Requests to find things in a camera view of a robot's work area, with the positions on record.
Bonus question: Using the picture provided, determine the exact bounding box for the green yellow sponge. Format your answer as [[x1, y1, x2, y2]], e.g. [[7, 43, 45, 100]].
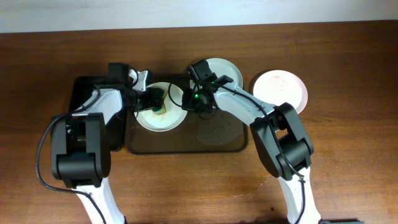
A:
[[152, 88, 167, 115]]

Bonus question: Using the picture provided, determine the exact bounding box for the white plate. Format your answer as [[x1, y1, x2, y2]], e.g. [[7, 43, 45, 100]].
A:
[[134, 82, 187, 132], [252, 70, 308, 114]]

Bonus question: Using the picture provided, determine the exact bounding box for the light blue plate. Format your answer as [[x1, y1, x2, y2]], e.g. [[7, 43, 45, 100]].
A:
[[189, 58, 243, 89]]

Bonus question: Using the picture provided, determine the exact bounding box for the white plate front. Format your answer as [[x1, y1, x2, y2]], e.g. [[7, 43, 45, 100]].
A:
[[252, 70, 308, 114]]

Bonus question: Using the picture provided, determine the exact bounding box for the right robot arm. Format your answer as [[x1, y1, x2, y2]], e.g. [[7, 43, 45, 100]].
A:
[[183, 73, 322, 223]]

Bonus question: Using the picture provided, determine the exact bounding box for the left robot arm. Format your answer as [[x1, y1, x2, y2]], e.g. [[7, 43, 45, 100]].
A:
[[51, 85, 167, 223]]

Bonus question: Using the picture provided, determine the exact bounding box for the brown plastic tray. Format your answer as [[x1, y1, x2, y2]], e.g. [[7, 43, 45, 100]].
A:
[[124, 75, 248, 155]]

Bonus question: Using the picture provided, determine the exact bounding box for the black plastic tray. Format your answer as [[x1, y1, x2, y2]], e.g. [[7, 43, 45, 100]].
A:
[[69, 77, 131, 151]]

